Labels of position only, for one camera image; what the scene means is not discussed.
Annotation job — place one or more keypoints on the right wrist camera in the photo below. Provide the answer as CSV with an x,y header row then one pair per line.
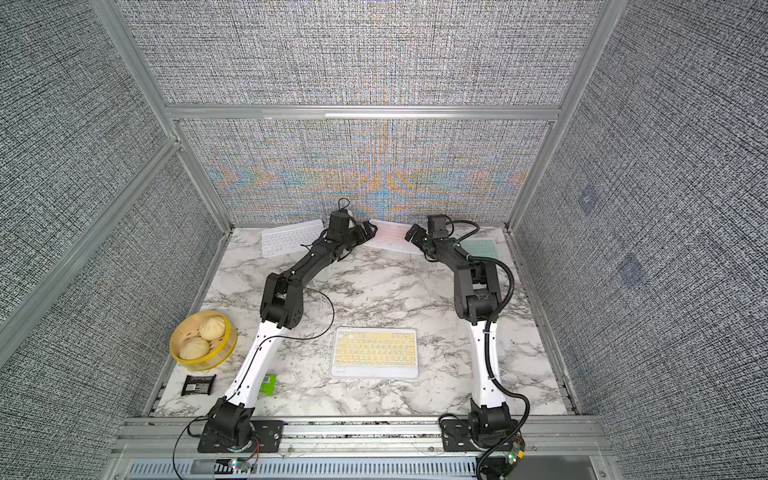
x,y
440,226

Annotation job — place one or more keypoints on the black snack packet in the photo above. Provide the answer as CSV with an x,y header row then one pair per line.
x,y
198,385

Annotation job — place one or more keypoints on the white keyboard at back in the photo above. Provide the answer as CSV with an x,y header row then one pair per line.
x,y
290,238

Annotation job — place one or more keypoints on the aluminium front rail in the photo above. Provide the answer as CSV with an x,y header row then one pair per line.
x,y
383,436

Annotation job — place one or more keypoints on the pink key keyboard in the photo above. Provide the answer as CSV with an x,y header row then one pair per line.
x,y
391,236

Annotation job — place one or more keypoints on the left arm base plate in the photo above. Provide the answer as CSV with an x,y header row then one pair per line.
x,y
264,436

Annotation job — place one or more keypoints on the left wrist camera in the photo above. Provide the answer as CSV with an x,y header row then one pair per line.
x,y
339,225

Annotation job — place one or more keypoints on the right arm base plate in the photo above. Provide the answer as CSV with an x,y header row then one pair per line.
x,y
457,436

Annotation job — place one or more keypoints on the yellow key keyboard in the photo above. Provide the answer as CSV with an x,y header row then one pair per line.
x,y
375,353

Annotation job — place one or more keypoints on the yellow bowl with buns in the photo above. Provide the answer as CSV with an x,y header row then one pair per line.
x,y
203,341

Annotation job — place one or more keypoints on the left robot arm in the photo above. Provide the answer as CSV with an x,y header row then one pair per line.
x,y
281,310

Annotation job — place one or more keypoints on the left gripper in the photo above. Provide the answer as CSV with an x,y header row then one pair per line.
x,y
369,234

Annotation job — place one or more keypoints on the green snack packet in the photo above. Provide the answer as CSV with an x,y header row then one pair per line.
x,y
268,385

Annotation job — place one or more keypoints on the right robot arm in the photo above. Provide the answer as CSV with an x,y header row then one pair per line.
x,y
478,301

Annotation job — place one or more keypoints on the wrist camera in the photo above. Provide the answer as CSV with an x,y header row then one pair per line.
x,y
440,226
339,225

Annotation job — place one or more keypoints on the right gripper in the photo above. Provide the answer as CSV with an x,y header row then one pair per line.
x,y
419,232

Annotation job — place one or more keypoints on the green key keyboard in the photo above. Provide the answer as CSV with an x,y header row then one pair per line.
x,y
481,248

